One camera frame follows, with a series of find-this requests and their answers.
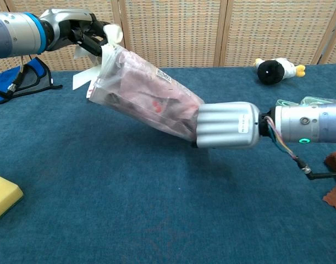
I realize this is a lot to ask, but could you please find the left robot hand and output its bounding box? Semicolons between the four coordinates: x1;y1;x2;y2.
40;8;111;57

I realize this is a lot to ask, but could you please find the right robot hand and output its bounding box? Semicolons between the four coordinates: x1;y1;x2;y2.
191;101;261;150

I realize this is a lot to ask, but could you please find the plastic bag with pink cloth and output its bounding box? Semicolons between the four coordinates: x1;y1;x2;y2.
72;24;206;142

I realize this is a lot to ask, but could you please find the blue and grey pouch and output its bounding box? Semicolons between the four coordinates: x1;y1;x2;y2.
0;56;63;105

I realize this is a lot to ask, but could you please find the green dustpan set in wrap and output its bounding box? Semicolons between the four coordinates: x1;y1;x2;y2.
276;96;336;107

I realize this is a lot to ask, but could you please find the black and white plush toy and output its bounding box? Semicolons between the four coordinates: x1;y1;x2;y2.
253;57;306;85

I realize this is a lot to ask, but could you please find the woven wooden folding screen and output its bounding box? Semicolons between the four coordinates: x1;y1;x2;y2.
0;0;336;75

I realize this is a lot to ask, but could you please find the blue carpet table cover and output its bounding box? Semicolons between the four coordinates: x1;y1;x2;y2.
0;63;336;264

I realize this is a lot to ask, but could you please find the yellow sponge block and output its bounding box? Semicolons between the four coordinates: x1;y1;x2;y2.
0;172;25;225

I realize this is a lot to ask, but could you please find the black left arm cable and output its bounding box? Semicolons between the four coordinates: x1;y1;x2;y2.
7;54;25;93

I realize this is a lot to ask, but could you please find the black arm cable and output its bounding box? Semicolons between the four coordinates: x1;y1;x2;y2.
7;54;25;93
265;117;336;182

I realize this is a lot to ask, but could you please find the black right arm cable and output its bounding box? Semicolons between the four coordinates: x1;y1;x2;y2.
265;117;336;182

